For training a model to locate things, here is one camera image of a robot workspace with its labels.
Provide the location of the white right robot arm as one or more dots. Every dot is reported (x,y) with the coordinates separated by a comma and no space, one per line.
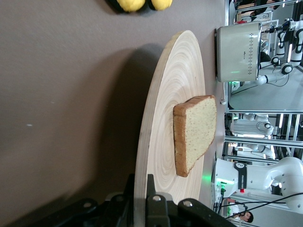
(258,176)

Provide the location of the beige chrome two-slot toaster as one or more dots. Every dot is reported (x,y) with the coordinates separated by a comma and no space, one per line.
(234,54)

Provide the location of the background person with headset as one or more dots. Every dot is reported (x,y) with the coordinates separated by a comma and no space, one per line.
(247,216)

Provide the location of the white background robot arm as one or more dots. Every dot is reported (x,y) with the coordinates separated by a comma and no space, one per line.
(298,52)
(267,79)

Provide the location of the yellow quilted oven mitt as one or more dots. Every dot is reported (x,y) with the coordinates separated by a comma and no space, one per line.
(131,4)
(162,4)

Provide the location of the round wooden plate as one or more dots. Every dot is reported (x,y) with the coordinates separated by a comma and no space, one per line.
(165,94)

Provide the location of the brown bread slice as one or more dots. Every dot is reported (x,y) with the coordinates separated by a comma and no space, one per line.
(196,132)

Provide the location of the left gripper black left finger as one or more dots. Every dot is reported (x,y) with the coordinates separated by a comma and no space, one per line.
(106,215)

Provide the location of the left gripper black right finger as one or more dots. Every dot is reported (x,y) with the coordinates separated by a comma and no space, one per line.
(165,215)

